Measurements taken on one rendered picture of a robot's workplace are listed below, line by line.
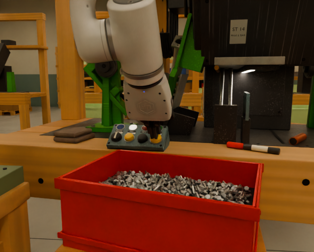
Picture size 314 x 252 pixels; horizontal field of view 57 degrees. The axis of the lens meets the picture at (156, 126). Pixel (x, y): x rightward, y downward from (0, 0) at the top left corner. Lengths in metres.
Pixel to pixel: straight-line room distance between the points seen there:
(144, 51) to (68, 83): 0.96
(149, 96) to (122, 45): 0.13
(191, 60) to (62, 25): 0.75
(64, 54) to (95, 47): 0.94
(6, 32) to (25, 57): 1.15
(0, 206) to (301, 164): 0.63
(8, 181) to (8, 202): 0.04
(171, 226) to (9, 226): 0.38
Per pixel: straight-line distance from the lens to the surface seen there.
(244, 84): 1.08
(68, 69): 1.47
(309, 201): 0.76
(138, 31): 0.52
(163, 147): 0.72
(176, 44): 1.00
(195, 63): 0.93
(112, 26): 0.54
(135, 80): 0.57
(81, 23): 0.55
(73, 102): 1.46
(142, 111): 0.64
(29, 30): 12.54
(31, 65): 12.41
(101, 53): 0.54
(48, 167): 0.85
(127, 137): 0.74
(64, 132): 0.86
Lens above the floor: 1.08
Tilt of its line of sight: 9 degrees down
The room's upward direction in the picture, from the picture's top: straight up
